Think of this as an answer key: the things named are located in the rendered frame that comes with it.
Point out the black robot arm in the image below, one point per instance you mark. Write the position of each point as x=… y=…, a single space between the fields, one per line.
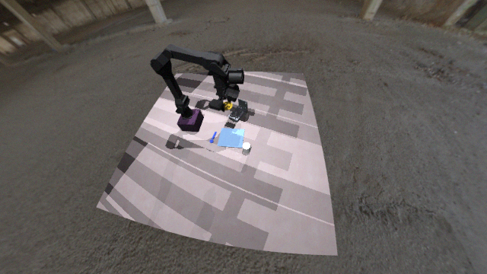
x=213 y=61

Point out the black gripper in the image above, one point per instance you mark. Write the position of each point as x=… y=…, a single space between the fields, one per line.
x=217 y=104

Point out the yellow plate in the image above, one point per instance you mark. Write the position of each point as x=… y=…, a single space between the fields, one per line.
x=228 y=105

